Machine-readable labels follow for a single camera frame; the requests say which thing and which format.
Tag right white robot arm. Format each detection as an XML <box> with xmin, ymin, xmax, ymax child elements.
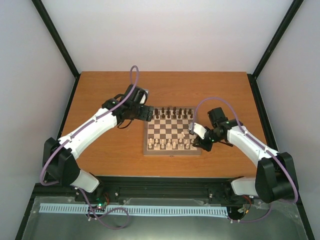
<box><xmin>188</xmin><ymin>107</ymin><xmax>299</xmax><ymax>203</ymax></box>

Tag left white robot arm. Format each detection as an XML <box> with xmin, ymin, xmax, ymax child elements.
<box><xmin>40</xmin><ymin>84</ymin><xmax>154</xmax><ymax>202</ymax></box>

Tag dark chess pieces row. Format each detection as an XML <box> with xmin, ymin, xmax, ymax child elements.
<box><xmin>152</xmin><ymin>106</ymin><xmax>195</xmax><ymax>120</ymax></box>

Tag wooden chess board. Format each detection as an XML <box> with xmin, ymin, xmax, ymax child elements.
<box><xmin>143</xmin><ymin>113</ymin><xmax>201</xmax><ymax>157</ymax></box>

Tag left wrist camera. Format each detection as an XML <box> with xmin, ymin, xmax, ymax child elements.
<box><xmin>140</xmin><ymin>89</ymin><xmax>149</xmax><ymax>105</ymax></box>

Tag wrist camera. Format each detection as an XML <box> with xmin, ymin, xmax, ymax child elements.
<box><xmin>140</xmin><ymin>89</ymin><xmax>149</xmax><ymax>105</ymax></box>
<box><xmin>188</xmin><ymin>122</ymin><xmax>207</xmax><ymax>140</ymax></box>

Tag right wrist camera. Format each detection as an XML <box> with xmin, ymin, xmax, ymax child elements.
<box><xmin>188</xmin><ymin>122</ymin><xmax>207</xmax><ymax>140</ymax></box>

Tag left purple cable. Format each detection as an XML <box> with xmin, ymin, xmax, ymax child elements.
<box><xmin>39</xmin><ymin>65</ymin><xmax>140</xmax><ymax>187</ymax></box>

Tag purple cable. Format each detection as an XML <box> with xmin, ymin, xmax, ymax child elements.
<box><xmin>39</xmin><ymin>65</ymin><xmax>140</xmax><ymax>187</ymax></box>
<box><xmin>193</xmin><ymin>96</ymin><xmax>300</xmax><ymax>223</ymax></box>

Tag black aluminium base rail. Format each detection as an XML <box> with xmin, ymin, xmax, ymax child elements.
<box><xmin>31</xmin><ymin>176</ymin><xmax>245</xmax><ymax>206</ymax></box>

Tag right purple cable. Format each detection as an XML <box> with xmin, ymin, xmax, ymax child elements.
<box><xmin>193</xmin><ymin>96</ymin><xmax>300</xmax><ymax>223</ymax></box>

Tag light blue cable duct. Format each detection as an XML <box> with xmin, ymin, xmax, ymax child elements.
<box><xmin>38</xmin><ymin>203</ymin><xmax>228</xmax><ymax>218</ymax></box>

